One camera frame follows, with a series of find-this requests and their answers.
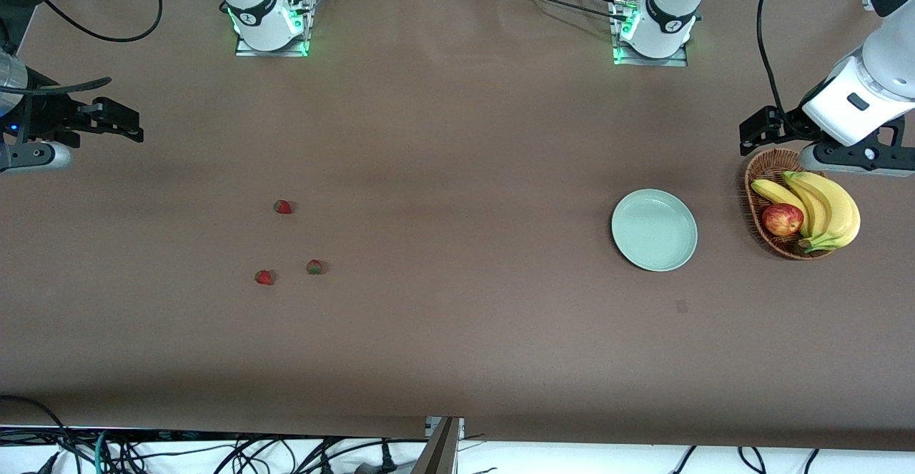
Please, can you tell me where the pale green round plate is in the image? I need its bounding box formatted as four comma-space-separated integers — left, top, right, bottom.
611, 189, 698, 272

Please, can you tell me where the brown wicker basket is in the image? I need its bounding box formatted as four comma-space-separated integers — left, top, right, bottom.
743, 148, 837, 261

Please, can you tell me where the red apple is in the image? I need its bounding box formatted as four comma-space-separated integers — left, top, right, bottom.
761, 203, 805, 237

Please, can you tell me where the yellow banana bunch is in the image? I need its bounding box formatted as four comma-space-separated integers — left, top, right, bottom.
751, 171, 861, 254

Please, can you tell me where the brown table cover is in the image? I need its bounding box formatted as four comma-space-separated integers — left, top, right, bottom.
0, 0, 915, 453

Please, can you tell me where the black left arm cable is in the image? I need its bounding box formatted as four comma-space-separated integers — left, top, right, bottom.
756, 0, 791, 126

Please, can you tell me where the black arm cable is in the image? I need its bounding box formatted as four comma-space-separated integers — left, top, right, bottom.
43, 0, 164, 43
756, 0, 791, 126

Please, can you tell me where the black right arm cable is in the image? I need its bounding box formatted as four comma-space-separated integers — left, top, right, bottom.
43, 0, 164, 43

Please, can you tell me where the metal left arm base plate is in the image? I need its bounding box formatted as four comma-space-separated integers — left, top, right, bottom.
613, 44, 688, 67

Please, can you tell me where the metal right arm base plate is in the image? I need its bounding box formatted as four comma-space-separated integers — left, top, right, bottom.
234, 31, 312, 58

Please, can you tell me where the aluminium profile bracket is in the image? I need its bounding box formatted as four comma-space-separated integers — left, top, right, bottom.
411, 415, 465, 474

